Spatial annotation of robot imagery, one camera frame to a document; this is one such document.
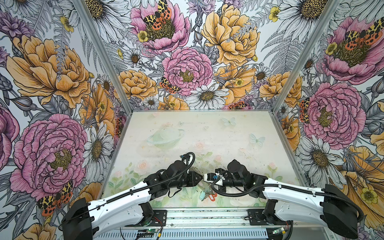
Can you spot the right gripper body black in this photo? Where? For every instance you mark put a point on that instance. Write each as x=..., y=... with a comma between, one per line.
x=228, y=181

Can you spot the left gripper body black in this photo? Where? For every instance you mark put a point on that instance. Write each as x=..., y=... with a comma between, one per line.
x=186, y=180

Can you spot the metal key organizer plate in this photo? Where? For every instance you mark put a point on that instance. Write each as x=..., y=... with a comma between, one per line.
x=205, y=187

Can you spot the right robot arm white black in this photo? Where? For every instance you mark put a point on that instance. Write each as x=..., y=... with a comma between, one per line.
x=328, y=207

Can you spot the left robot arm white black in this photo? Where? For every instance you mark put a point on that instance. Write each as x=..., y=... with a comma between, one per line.
x=87, y=220

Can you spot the teal key tag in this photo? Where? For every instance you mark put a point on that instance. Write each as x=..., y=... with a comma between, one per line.
x=202, y=196

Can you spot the red key tag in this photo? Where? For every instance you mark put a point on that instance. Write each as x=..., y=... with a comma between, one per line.
x=212, y=196

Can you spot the aluminium front rail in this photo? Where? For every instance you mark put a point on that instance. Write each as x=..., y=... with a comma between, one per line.
x=176, y=218

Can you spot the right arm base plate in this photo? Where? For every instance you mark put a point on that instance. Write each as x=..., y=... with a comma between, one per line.
x=258, y=217

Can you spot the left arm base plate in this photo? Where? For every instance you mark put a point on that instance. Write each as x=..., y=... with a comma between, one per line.
x=156, y=218

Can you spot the white vented cable duct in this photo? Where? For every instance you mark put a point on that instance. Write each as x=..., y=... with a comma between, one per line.
x=191, y=234

